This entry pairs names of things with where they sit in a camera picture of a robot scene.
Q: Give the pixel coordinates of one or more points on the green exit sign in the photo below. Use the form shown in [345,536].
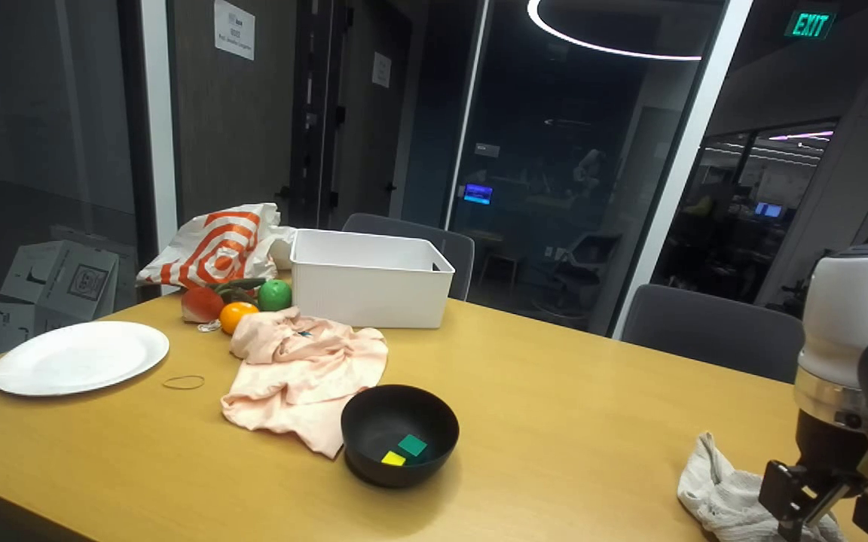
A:
[809,24]

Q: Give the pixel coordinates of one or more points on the black bowl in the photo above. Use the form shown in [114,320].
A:
[379,417]

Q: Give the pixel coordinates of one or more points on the orange fruit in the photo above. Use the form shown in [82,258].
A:
[234,314]

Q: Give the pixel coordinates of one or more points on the green ball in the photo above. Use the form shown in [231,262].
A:
[275,297]

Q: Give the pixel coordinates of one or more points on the red toy pepper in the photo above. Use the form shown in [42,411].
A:
[200,305]

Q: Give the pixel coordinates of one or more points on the white round plate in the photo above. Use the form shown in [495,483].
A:
[87,355]

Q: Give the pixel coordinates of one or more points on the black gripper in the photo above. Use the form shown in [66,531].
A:
[827,469]

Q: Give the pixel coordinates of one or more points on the grey chair on right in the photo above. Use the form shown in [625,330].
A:
[716,330]

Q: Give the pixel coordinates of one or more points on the yellow block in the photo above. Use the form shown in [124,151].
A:
[392,459]

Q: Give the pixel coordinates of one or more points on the pink crumpled towel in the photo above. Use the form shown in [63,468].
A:
[300,370]

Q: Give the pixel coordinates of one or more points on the rubber band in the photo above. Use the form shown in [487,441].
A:
[184,384]

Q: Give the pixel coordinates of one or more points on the green block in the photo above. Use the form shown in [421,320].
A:
[410,443]

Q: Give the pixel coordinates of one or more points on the grey towel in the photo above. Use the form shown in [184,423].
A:
[721,499]

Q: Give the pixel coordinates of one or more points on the orange white patterned bag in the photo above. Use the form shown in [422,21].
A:
[218,249]

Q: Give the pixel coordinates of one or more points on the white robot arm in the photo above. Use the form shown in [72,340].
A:
[833,402]

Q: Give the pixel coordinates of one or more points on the white paper sign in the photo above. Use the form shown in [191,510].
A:
[234,27]

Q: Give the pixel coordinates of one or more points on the white plastic bin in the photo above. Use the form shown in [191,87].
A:
[365,277]

